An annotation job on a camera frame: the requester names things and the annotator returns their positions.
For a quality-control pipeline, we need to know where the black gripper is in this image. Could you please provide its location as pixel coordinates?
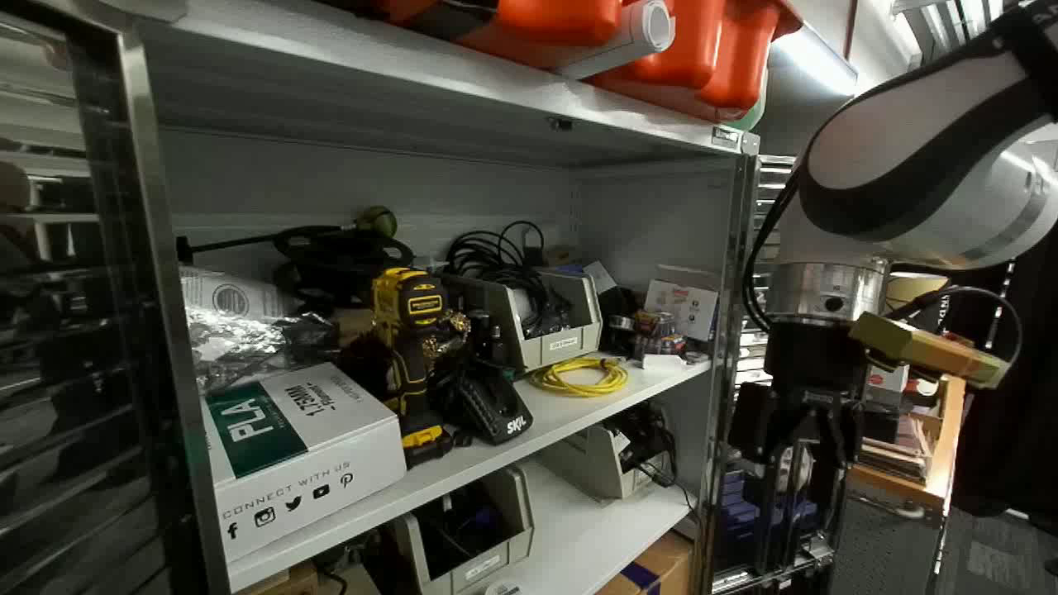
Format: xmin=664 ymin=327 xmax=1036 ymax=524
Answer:
xmin=764 ymin=320 xmax=868 ymax=569

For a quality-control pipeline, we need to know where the yellow cable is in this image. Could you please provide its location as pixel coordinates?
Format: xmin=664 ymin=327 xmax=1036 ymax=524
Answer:
xmin=527 ymin=350 xmax=635 ymax=404

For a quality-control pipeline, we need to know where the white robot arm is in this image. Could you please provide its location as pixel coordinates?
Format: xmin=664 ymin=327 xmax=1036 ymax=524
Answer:
xmin=746 ymin=0 xmax=1058 ymax=466

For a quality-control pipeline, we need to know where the white paper label box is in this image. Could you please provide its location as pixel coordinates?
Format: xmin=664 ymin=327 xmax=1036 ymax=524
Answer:
xmin=644 ymin=264 xmax=717 ymax=340

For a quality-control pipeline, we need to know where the cardboard box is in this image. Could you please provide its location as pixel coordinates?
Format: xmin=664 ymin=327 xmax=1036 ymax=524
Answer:
xmin=600 ymin=533 xmax=693 ymax=595

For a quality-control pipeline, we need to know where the white PLA filament box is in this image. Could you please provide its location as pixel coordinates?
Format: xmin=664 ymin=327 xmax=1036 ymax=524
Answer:
xmin=201 ymin=364 xmax=406 ymax=560

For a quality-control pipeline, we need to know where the wooden side shelf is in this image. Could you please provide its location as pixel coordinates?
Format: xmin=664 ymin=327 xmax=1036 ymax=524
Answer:
xmin=847 ymin=377 xmax=966 ymax=526

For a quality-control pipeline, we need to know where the white small lower bin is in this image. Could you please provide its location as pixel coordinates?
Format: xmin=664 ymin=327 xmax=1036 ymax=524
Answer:
xmin=541 ymin=404 xmax=675 ymax=501

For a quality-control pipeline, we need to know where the black battery charger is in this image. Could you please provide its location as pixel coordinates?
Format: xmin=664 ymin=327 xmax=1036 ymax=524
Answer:
xmin=438 ymin=361 xmax=534 ymax=447

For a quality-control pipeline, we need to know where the white lower shelf bin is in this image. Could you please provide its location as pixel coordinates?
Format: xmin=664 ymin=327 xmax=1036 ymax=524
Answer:
xmin=387 ymin=466 xmax=536 ymax=595

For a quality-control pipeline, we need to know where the orange plastic container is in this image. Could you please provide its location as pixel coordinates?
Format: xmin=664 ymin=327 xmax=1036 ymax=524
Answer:
xmin=367 ymin=0 xmax=800 ymax=122

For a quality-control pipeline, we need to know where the metal shelving unit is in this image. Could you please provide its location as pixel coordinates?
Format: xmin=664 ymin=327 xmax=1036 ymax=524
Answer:
xmin=36 ymin=0 xmax=759 ymax=595

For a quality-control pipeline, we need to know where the yellow black power drill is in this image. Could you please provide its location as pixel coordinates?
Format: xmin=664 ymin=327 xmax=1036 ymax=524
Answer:
xmin=371 ymin=267 xmax=471 ymax=466

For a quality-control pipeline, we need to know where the silver plastic bag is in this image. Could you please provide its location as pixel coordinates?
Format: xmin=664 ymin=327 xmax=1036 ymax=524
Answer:
xmin=182 ymin=267 xmax=339 ymax=394

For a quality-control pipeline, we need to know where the gold wrist camera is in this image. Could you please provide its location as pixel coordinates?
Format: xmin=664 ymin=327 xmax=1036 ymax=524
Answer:
xmin=850 ymin=313 xmax=1011 ymax=389

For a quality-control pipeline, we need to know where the white bin with black cables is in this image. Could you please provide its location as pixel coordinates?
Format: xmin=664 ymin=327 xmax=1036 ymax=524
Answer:
xmin=442 ymin=217 xmax=601 ymax=375

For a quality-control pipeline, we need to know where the black tool with cord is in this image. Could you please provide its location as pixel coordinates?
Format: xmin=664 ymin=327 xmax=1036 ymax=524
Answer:
xmin=176 ymin=206 xmax=417 ymax=312

